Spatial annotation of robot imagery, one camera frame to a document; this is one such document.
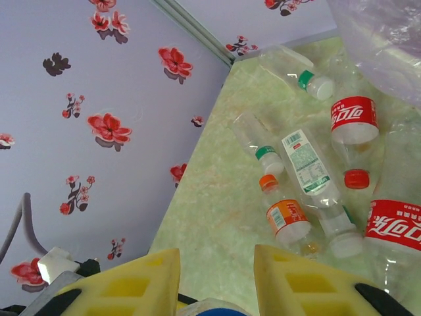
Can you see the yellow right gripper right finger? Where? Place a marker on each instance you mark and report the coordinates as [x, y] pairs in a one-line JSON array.
[[312, 289]]

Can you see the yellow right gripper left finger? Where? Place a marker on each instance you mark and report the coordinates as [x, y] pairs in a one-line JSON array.
[[131, 286]]

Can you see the clear bottle orange label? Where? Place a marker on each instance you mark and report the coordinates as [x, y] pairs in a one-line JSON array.
[[286, 217]]

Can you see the clear cola bottle red label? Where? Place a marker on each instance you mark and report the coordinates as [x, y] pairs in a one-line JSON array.
[[353, 115], [394, 227]]

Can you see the clear plastic bin liner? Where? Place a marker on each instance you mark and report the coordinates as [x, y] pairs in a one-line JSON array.
[[388, 49]]

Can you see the clear bottle white green label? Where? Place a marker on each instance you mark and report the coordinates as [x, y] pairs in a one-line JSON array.
[[306, 161]]

